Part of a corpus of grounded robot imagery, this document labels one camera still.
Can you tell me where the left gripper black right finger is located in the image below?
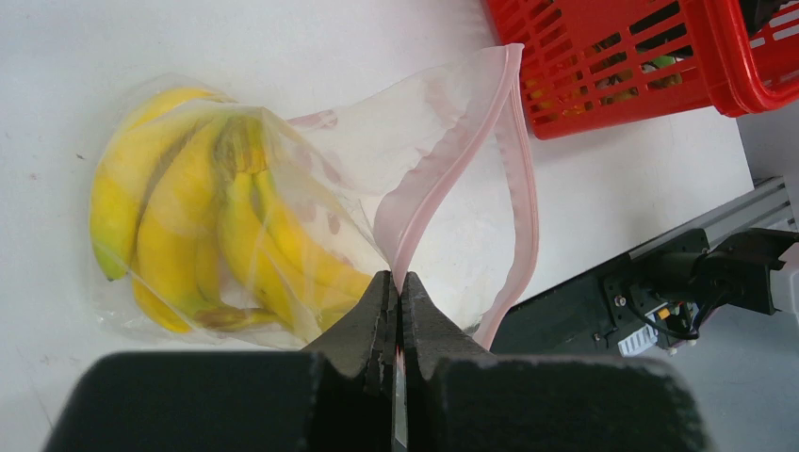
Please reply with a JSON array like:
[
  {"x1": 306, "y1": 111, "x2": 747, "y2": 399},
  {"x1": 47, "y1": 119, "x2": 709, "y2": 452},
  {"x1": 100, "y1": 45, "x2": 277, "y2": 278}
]
[{"x1": 399, "y1": 272, "x2": 709, "y2": 451}]

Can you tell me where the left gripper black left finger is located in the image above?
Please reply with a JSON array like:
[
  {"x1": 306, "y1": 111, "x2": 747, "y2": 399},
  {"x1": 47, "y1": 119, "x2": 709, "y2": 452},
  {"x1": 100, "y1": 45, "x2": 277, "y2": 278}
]
[{"x1": 45, "y1": 271, "x2": 396, "y2": 451}]

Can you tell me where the yellow banana bunch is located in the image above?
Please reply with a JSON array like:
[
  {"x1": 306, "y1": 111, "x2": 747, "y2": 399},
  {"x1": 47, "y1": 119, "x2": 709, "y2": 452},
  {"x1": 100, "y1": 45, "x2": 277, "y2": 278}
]
[
  {"x1": 133, "y1": 117, "x2": 278, "y2": 333},
  {"x1": 214, "y1": 117, "x2": 371, "y2": 337},
  {"x1": 90, "y1": 87, "x2": 228, "y2": 281}
]

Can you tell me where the clear zip top bag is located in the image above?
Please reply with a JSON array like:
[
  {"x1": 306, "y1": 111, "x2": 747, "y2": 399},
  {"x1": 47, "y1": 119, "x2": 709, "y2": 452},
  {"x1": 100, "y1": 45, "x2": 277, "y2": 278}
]
[{"x1": 89, "y1": 43, "x2": 539, "y2": 349}]

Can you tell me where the red plastic basket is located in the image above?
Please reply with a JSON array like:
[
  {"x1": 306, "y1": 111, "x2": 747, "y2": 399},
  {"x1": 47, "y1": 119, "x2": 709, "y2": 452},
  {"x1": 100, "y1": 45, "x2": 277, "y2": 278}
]
[{"x1": 486, "y1": 0, "x2": 798, "y2": 139}]

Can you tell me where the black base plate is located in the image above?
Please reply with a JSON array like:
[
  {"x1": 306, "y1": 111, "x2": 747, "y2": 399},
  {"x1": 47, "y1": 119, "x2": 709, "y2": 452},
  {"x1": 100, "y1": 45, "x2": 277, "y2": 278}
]
[{"x1": 490, "y1": 229, "x2": 718, "y2": 357}]

